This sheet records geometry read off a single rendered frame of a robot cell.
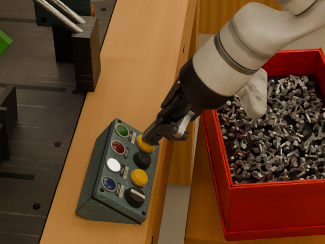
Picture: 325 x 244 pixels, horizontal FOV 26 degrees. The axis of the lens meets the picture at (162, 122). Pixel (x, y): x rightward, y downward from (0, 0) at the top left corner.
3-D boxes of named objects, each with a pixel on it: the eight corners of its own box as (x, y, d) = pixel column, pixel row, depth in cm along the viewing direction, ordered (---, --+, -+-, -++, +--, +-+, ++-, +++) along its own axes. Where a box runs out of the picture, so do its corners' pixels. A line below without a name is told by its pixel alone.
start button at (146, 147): (153, 144, 104) (157, 139, 103) (150, 157, 102) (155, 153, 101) (136, 134, 103) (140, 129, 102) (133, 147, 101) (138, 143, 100)
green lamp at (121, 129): (129, 129, 102) (129, 122, 101) (126, 140, 100) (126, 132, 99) (116, 129, 102) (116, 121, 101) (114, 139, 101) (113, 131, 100)
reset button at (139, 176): (145, 176, 98) (150, 172, 97) (143, 190, 96) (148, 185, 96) (131, 169, 97) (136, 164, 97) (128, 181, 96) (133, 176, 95)
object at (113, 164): (121, 163, 97) (121, 156, 96) (118, 175, 95) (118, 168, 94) (108, 162, 97) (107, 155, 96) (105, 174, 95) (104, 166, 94)
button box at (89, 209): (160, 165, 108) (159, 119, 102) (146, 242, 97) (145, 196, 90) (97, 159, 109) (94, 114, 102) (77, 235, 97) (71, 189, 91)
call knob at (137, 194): (142, 195, 96) (147, 190, 95) (140, 209, 94) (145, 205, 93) (126, 186, 95) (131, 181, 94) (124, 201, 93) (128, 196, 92)
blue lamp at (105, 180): (117, 182, 94) (116, 175, 93) (114, 194, 93) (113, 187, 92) (103, 181, 94) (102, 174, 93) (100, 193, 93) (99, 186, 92)
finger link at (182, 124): (187, 102, 92) (181, 101, 94) (169, 133, 91) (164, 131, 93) (202, 111, 92) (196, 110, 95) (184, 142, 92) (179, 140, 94)
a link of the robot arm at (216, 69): (258, 124, 91) (291, 96, 87) (188, 80, 87) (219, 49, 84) (259, 81, 98) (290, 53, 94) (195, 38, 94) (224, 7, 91)
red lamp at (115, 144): (125, 146, 99) (125, 139, 99) (123, 157, 98) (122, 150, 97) (112, 145, 100) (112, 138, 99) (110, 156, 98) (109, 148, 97)
